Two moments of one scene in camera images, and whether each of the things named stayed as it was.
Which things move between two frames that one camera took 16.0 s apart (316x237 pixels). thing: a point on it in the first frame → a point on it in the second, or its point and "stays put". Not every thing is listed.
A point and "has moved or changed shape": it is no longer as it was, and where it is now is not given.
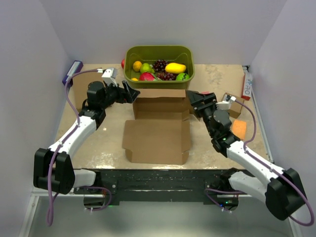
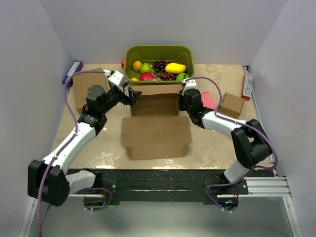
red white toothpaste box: x=247 y=87 stays put
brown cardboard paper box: x=160 y=132 has moved or changed shape
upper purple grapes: x=159 y=65 stays put
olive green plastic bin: x=159 y=67 stays put
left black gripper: x=126 y=95 stays put
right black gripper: x=196 y=99 → x=180 y=98
